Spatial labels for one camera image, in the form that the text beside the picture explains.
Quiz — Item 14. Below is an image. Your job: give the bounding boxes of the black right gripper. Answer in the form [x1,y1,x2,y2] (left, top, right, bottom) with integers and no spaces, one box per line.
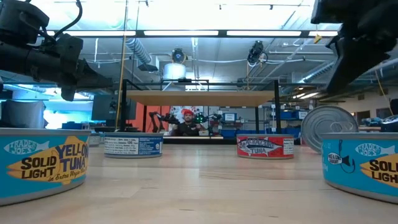
[325,0,398,93]

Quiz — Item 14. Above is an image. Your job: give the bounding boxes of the large silver ceiling duct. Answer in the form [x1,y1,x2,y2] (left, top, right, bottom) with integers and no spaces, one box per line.
[279,60,338,96]

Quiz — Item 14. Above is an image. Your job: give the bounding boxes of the orange panel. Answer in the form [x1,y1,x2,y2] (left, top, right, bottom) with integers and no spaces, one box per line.
[136,105,171,133]

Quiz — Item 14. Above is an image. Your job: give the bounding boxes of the red albacore tuna can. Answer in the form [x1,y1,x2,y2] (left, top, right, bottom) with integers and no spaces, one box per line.
[236,133,295,160]
[300,105,360,155]

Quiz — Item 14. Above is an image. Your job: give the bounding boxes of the silver flexible ceiling duct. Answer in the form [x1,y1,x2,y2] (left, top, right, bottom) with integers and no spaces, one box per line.
[125,37,154,65]

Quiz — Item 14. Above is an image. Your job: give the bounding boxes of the background wooden bench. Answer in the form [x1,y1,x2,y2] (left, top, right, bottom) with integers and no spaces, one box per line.
[358,125,382,133]

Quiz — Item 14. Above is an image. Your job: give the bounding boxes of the floral poster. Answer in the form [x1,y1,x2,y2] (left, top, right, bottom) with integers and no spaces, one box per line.
[169,105,205,125]

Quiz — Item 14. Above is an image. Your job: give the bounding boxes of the yellowish vertical pole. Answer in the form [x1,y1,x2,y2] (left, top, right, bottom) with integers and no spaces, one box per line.
[114,0,129,131]

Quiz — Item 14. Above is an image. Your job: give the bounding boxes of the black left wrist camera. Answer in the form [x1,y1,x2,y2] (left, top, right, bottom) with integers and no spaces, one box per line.
[0,0,50,46]

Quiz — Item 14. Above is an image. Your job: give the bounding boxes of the black ceiling vent hood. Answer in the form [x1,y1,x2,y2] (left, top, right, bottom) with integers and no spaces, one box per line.
[137,63,160,72]

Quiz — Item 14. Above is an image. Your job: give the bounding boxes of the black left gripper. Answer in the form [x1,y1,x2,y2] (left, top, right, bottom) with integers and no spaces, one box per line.
[29,32,114,102]

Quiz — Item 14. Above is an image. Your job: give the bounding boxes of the yellow hanging cable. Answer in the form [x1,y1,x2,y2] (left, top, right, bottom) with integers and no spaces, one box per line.
[374,70,395,116]

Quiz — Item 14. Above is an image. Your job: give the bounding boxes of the person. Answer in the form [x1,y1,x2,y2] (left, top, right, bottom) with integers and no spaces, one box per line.
[170,108,206,137]

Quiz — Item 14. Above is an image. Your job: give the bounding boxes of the black domed object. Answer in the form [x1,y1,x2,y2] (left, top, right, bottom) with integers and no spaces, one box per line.
[379,98,398,134]

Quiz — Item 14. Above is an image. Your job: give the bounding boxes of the blue white-label tuna can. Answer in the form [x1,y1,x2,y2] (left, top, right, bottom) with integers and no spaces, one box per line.
[88,133,101,147]
[103,132,165,159]

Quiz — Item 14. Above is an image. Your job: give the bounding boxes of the blue bin white label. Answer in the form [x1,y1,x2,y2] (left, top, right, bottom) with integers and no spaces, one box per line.
[221,111,238,123]

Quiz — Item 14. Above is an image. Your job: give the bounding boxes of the rack with blue bins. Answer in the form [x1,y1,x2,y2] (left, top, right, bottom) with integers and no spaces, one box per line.
[263,104,308,139]

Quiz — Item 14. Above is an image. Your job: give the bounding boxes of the wooden shelf black frame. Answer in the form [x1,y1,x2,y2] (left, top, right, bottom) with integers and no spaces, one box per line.
[119,78,283,139]

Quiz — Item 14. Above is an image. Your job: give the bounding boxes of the dark computer monitor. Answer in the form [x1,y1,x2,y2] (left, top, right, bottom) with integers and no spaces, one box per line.
[91,94,138,122]

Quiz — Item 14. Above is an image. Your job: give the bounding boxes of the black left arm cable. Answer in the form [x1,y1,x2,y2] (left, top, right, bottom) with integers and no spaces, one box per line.
[52,0,84,40]

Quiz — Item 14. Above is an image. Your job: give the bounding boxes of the overhead light bar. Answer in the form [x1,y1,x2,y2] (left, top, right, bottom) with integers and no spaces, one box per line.
[46,29,340,39]

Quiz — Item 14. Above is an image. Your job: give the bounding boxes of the grey cloth cover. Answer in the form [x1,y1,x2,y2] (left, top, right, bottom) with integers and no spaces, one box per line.
[0,99,48,129]

